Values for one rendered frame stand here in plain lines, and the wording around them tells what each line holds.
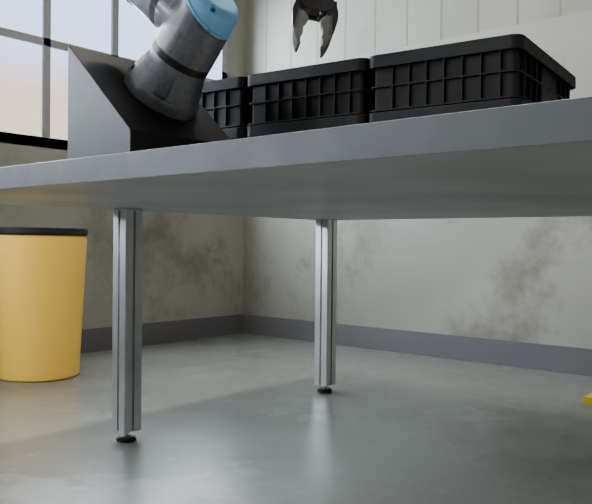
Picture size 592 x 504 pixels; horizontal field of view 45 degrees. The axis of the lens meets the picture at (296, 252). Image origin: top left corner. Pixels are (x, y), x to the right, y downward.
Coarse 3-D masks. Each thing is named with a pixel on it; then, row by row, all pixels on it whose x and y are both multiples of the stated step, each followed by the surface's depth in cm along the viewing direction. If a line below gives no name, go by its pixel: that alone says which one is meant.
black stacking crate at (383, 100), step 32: (416, 64) 134; (448, 64) 130; (480, 64) 126; (512, 64) 124; (384, 96) 138; (416, 96) 134; (448, 96) 130; (480, 96) 126; (512, 96) 123; (544, 96) 136
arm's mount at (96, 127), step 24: (72, 48) 134; (72, 72) 134; (96, 72) 132; (120, 72) 138; (72, 96) 134; (96, 96) 129; (120, 96) 130; (72, 120) 134; (96, 120) 129; (120, 120) 125; (144, 120) 128; (168, 120) 134; (192, 120) 140; (72, 144) 134; (96, 144) 129; (120, 144) 125; (144, 144) 125; (168, 144) 129
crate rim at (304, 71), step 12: (348, 60) 141; (360, 60) 140; (264, 72) 152; (276, 72) 151; (288, 72) 149; (300, 72) 147; (312, 72) 146; (324, 72) 144; (336, 72) 142; (372, 72) 142; (252, 84) 154
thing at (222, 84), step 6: (228, 78) 158; (234, 78) 157; (240, 78) 156; (246, 78) 157; (204, 84) 162; (210, 84) 161; (216, 84) 160; (222, 84) 159; (228, 84) 158; (234, 84) 157; (240, 84) 156; (246, 84) 157; (204, 90) 162; (210, 90) 161; (216, 90) 160
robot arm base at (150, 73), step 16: (160, 48) 131; (144, 64) 133; (160, 64) 132; (176, 64) 131; (128, 80) 135; (144, 80) 133; (160, 80) 132; (176, 80) 133; (192, 80) 134; (144, 96) 133; (160, 96) 134; (176, 96) 134; (192, 96) 136; (160, 112) 134; (176, 112) 135; (192, 112) 138
